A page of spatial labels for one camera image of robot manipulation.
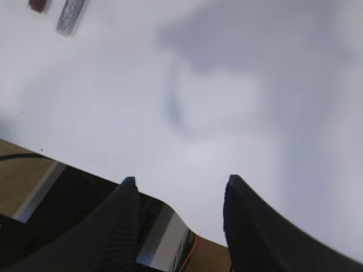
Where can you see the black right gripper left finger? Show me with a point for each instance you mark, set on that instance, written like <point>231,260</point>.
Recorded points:
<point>106,240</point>

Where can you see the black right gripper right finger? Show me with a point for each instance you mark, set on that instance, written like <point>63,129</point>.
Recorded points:
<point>260,239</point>

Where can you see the silver glitter pen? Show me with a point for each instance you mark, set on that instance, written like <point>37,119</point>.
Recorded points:
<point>70,17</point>

